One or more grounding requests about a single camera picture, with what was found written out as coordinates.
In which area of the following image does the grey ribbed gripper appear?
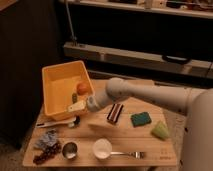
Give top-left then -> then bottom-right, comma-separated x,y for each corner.
68,94 -> 107,113

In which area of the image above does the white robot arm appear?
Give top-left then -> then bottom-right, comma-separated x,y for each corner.
68,78 -> 213,171

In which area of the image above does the yellow plastic tray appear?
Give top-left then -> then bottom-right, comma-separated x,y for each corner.
42,60 -> 94,120

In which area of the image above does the green pepper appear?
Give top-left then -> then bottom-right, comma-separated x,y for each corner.
72,93 -> 78,103

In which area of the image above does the orange fruit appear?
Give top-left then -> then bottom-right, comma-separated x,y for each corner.
77,83 -> 89,95

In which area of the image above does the brown striped sponge block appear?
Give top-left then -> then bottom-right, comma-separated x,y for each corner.
107,104 -> 124,124

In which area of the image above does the blue grey cloth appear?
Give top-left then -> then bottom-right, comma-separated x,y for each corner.
34,130 -> 57,150

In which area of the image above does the small metal cup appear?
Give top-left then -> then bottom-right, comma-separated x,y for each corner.
62,142 -> 78,159

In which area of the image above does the white bowl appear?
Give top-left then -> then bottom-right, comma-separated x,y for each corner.
92,139 -> 112,159

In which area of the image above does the dark grape bunch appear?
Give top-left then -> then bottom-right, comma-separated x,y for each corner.
33,142 -> 61,165

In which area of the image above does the wooden table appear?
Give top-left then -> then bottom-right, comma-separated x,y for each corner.
22,79 -> 178,168

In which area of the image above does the green scrub sponge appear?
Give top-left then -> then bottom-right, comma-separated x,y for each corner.
131,112 -> 152,127

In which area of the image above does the metal pole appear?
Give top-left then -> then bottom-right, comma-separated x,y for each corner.
64,0 -> 77,46

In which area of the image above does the silver fork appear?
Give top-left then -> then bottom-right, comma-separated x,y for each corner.
110,152 -> 145,159

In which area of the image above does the light green cup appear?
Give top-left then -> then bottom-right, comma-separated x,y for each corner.
151,121 -> 169,140

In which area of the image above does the grey shelf rail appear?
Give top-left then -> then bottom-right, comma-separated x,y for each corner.
63,42 -> 213,79

